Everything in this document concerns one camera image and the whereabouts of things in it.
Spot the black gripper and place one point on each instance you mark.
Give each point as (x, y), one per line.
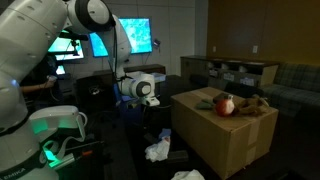
(145, 115)

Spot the blue sponge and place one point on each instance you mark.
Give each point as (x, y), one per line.
(164, 133)

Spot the white cloth red mark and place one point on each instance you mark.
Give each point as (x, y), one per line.
(158, 150)

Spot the thick black foam block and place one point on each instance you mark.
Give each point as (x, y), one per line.
(176, 156)

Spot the large white towel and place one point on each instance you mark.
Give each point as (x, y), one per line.
(188, 175)

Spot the brown plush toy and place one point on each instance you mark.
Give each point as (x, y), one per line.
(253, 105)

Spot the person's bare forearm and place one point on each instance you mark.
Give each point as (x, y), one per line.
(31, 88)

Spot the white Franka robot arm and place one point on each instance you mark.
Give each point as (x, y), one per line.
(20, 50)

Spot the large cardboard box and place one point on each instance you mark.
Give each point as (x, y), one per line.
(213, 146)

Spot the person's hand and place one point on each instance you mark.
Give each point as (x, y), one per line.
(50, 82)

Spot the white plastic bin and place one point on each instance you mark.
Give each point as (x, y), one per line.
(160, 77)

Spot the white cloth pile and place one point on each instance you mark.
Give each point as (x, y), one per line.
(133, 74)

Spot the black office chair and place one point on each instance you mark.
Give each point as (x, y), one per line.
(86, 100)

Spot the black chair backrest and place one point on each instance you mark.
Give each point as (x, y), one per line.
(198, 81)
(243, 90)

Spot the wooden shelf cabinet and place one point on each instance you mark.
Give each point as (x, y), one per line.
(191, 68)

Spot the black tool orange tip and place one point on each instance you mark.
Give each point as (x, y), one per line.
(87, 153)

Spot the white labelled storage bin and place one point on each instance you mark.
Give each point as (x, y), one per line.
(229, 77)
(213, 73)
(247, 81)

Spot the small lit screen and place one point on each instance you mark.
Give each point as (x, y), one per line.
(61, 70)

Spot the smaller desk monitor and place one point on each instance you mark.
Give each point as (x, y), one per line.
(63, 48)

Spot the person in dark clothes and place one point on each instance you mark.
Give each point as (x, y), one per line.
(40, 73)

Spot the plaid green sofa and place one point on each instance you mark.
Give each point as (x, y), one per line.
(293, 91)

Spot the small wall bracket device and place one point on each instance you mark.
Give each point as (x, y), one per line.
(156, 43)

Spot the large wall monitor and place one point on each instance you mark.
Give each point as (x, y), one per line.
(140, 33)

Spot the white wall outlet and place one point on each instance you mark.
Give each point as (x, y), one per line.
(255, 49)
(214, 49)

